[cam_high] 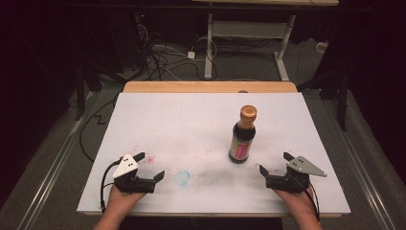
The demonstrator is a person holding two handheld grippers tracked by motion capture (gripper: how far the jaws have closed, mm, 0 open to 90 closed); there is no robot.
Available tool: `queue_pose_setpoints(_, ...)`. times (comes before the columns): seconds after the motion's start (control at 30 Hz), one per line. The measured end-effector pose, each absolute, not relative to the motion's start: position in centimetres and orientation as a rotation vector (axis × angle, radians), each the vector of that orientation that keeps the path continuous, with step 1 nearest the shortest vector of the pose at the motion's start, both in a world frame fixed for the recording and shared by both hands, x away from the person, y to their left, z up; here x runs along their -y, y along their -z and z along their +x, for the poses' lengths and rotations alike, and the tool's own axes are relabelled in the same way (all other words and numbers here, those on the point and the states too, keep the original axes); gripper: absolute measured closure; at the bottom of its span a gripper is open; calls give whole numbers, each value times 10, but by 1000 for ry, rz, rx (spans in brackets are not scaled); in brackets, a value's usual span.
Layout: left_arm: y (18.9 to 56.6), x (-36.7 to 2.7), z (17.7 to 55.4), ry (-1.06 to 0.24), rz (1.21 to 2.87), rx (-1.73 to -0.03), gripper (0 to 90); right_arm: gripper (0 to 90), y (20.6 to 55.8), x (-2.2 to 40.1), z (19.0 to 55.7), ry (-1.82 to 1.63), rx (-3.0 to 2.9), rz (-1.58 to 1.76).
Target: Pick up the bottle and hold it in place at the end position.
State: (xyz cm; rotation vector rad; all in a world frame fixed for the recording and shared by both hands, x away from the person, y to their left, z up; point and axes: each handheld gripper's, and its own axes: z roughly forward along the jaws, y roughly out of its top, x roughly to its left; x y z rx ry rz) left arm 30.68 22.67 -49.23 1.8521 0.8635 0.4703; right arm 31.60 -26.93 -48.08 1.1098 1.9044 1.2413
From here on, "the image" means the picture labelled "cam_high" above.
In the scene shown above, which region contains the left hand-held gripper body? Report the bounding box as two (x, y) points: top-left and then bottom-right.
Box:
(112, 153), (157, 195)

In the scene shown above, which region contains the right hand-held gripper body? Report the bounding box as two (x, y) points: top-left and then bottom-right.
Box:
(265, 155), (328, 195)

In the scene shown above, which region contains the dark sauce bottle gold cap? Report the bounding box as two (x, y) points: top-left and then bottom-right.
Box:
(228, 104), (259, 165)

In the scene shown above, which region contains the person's left hand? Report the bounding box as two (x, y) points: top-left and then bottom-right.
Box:
(105, 185), (148, 210)

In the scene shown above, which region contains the person's right hand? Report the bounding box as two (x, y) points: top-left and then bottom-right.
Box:
(273, 186), (318, 219)

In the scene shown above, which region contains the white board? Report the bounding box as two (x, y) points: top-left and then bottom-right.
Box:
(76, 91), (351, 216)

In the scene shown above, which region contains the black metal stand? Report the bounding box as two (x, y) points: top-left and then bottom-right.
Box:
(74, 58), (127, 123)
(298, 61), (350, 132)

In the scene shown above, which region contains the wooden table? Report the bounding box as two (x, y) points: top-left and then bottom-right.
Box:
(123, 80), (299, 95)

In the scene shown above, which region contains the small white box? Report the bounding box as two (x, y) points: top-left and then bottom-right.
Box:
(314, 40), (329, 55)

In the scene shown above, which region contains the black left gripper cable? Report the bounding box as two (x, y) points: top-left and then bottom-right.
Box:
(100, 158), (124, 214)

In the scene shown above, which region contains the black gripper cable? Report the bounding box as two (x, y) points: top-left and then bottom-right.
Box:
(295, 176), (322, 223)
(100, 158), (124, 214)

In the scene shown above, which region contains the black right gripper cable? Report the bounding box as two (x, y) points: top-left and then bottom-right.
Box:
(295, 176), (322, 223)

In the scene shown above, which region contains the long black floor cable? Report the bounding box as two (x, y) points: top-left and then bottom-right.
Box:
(79, 91), (120, 164)

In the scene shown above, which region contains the metal floor rail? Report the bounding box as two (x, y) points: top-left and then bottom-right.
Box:
(15, 91), (99, 230)
(322, 94), (398, 230)

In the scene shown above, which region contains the tangle of floor cables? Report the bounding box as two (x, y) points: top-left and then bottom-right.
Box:
(135, 23), (219, 82)

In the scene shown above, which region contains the white table frame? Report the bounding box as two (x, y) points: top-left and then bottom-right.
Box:
(191, 0), (340, 82)

